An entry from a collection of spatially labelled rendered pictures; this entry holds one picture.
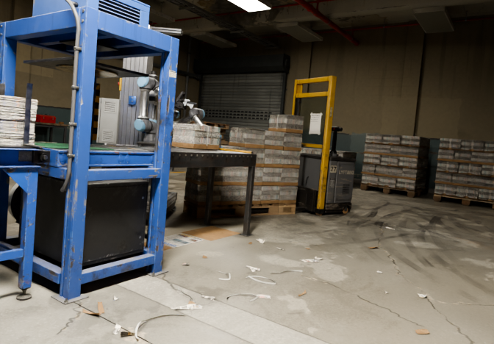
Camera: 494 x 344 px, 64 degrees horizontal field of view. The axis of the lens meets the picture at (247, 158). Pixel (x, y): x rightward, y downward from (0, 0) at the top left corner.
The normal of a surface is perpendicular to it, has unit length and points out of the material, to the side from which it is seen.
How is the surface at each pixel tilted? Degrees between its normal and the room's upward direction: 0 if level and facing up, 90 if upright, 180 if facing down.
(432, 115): 90
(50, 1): 90
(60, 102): 90
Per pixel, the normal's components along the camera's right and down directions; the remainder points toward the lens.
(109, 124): 0.00, 0.05
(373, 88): -0.56, 0.00
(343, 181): 0.55, 0.09
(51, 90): 0.82, 0.10
